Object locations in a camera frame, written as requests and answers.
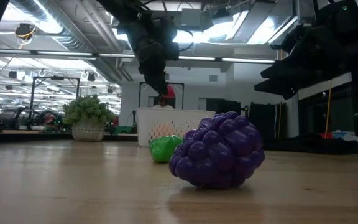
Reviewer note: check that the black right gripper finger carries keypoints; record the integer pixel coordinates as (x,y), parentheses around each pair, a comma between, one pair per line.
(278,87)
(284,70)

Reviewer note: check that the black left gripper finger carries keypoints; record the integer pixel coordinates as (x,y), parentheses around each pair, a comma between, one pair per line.
(155,82)

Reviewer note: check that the red toy strawberry with leaves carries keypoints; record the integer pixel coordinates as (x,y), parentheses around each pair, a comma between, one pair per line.
(171,92)

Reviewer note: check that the person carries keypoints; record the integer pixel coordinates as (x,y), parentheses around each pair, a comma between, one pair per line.
(163,105)

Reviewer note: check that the black curtain panel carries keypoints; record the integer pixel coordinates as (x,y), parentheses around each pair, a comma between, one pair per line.
(266,119)

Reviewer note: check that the white plastic mesh basket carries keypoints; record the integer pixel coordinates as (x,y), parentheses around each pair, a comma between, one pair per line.
(166,119)

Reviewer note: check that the long ceiling light strip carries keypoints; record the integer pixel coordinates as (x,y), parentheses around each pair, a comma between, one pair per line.
(197,58)

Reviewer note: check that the grey ceiling box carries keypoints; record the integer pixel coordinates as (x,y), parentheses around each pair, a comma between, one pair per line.
(191,17)

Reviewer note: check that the thin yellow pole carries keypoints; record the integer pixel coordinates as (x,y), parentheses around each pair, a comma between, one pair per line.
(328,105)

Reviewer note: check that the green toy cucumber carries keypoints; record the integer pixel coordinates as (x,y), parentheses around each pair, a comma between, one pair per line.
(163,149)

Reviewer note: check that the spiky pale green plant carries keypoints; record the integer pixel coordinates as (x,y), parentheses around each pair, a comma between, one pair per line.
(87,115)

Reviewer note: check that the white and blue box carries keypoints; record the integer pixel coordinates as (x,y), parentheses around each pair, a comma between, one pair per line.
(342,135)

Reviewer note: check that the purple toy grape bunch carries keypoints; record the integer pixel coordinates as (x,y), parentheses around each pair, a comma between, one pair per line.
(219,152)

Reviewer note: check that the round black ceiling lamp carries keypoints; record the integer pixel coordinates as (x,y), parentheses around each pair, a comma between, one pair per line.
(24,31)

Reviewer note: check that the black aluminium table frame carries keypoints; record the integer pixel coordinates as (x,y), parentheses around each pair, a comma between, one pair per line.
(26,137)

